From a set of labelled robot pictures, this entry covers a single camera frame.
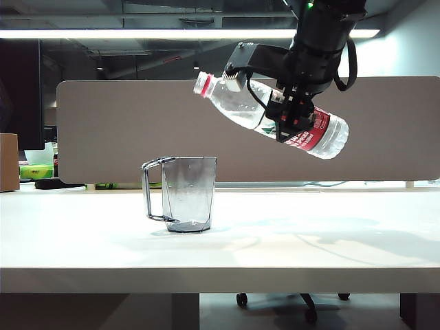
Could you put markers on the green flat object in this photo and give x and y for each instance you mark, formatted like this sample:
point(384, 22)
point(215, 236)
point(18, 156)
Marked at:
point(117, 186)

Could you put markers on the green tissue box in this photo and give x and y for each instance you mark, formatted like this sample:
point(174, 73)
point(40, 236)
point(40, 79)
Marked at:
point(36, 171)

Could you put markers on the black office chair base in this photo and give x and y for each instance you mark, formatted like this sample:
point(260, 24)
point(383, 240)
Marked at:
point(309, 306)

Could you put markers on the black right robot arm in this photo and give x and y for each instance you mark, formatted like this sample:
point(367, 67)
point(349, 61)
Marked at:
point(323, 41)

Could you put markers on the mineral water bottle red label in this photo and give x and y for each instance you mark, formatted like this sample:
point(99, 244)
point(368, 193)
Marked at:
point(237, 106)

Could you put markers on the brown desk divider panel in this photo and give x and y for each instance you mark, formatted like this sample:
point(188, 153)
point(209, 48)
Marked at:
point(137, 120)

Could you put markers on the long ceiling light strip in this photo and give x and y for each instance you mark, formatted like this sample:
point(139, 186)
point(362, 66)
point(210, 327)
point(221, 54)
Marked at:
point(137, 33)

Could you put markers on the white paper tissue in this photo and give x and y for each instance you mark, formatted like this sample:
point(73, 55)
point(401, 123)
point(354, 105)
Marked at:
point(38, 154)

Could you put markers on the small round ceiling spotlight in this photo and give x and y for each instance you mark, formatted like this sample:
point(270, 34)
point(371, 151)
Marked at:
point(196, 65)

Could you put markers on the red soda can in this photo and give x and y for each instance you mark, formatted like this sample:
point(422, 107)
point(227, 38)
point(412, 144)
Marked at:
point(55, 166)

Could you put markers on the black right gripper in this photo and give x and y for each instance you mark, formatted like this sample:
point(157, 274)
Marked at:
point(299, 103)

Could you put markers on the brown cardboard box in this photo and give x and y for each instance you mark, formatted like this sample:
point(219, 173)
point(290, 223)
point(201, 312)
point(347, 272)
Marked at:
point(8, 161)

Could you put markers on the dark table leg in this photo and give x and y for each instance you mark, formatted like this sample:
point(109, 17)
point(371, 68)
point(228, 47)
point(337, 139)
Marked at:
point(419, 311)

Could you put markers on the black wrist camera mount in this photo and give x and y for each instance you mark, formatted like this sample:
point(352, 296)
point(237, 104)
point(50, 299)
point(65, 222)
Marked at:
point(254, 58)

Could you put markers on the black monitor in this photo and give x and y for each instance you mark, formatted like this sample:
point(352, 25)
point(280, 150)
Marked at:
point(20, 96)

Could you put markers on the black monitor base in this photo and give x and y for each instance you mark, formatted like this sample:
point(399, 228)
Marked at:
point(58, 184)

